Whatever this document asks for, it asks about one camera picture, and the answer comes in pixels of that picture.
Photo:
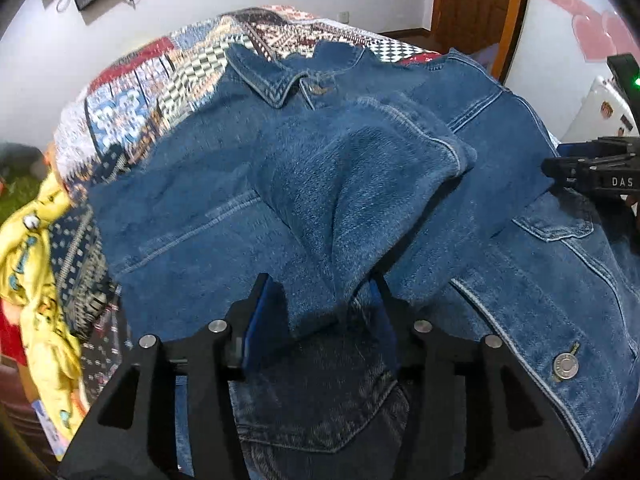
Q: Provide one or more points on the white wall socket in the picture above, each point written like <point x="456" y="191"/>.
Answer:
<point x="343" y="15"/>

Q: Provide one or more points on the yellow printed cloth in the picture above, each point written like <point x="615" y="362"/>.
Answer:
<point x="40" y="280"/>

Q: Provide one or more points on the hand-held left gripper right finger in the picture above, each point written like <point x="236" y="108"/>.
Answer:
<point x="383" y="321"/>

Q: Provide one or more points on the brown wooden door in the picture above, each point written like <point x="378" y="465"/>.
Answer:
<point x="472" y="0"/>

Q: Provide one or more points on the red cloth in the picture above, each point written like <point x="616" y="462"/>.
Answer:
<point x="9" y="332"/>

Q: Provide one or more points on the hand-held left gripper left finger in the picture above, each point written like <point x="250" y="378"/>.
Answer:
<point x="260" y="321"/>

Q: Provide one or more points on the pink wall decal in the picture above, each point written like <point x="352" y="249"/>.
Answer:
<point x="585" y="20"/>

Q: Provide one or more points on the blue denim jacket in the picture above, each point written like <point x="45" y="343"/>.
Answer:
<point x="320" y="185"/>

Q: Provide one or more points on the patchwork patterned quilt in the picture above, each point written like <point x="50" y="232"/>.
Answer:
<point x="150" y="110"/>

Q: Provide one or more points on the green cloth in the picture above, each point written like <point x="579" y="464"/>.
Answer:
<point x="20" y="190"/>

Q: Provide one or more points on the white stickered case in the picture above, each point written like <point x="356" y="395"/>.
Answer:
<point x="595" y="110"/>

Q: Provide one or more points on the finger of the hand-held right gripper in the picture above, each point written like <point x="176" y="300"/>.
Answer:
<point x="570" y="167"/>

